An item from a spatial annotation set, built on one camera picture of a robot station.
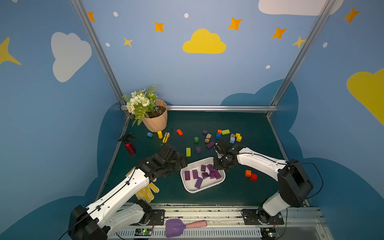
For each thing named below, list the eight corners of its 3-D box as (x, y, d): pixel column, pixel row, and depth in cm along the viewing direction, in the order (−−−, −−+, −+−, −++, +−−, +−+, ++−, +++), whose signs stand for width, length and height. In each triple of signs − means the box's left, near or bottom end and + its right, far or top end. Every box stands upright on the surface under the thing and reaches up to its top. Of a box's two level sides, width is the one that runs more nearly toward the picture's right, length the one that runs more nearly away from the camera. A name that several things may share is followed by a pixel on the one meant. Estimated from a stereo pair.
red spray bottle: (127, 151, 99) (118, 138, 86) (135, 144, 102) (127, 130, 90) (132, 155, 97) (124, 142, 85) (140, 147, 101) (133, 134, 88)
